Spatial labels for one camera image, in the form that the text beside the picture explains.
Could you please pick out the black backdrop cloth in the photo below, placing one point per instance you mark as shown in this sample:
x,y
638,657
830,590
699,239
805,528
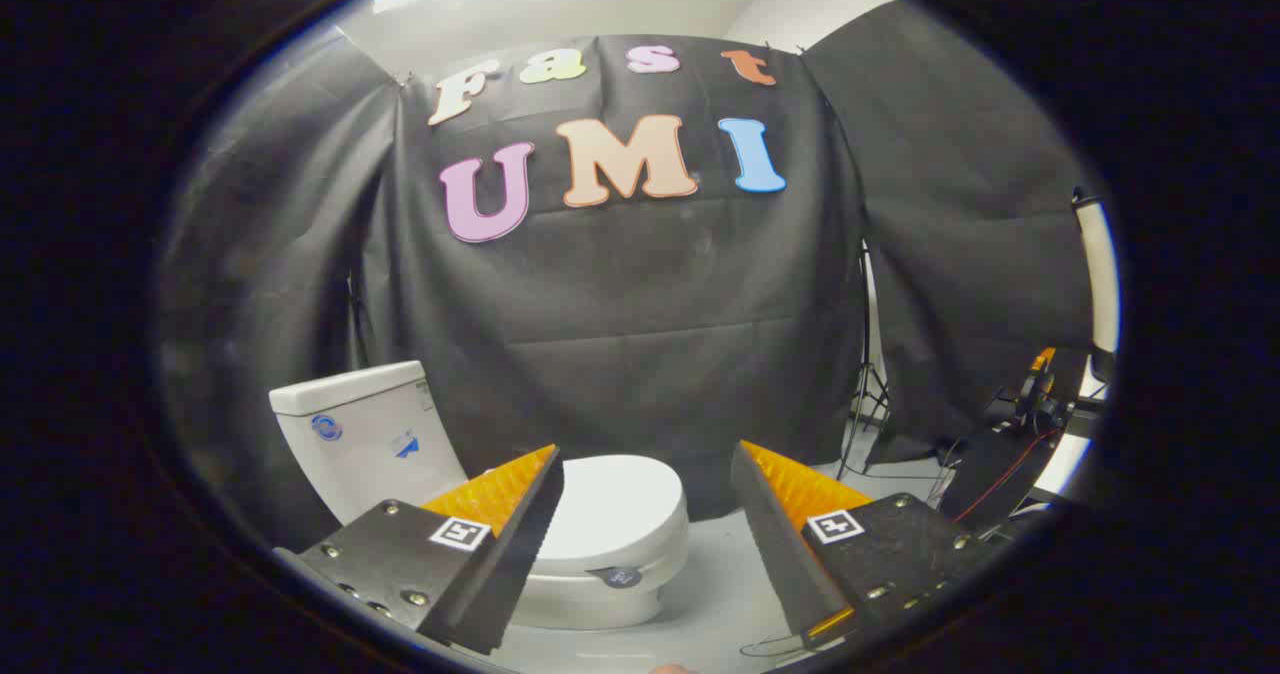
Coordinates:
x,y
650,304

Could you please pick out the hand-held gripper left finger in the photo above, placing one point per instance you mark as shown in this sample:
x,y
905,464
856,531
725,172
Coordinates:
x,y
510,564

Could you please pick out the white lamp panel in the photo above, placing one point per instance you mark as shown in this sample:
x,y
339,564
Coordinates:
x,y
1098,274

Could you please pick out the white toilet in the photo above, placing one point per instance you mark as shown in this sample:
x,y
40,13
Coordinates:
x,y
370,454

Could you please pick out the black and orange device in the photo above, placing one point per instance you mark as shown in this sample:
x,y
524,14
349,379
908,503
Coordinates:
x,y
1040,399

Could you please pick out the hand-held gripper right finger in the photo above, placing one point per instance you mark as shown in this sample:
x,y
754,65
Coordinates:
x,y
785,554

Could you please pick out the black tripod light stand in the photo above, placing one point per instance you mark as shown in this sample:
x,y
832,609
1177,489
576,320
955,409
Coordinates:
x,y
866,354

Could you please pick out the white toilet lid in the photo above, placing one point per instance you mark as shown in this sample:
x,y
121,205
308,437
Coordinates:
x,y
620,504

